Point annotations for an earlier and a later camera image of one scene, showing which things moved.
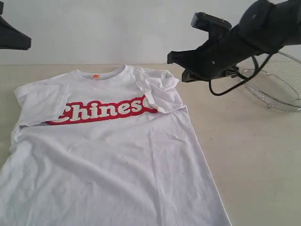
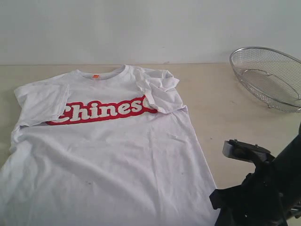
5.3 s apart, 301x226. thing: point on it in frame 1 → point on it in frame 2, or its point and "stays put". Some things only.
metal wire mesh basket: x=274 y=79 stays put
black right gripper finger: x=188 y=76 → x=227 y=216
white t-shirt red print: x=111 y=146 stays put
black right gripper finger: x=187 y=59 → x=221 y=198
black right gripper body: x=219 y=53 → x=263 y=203
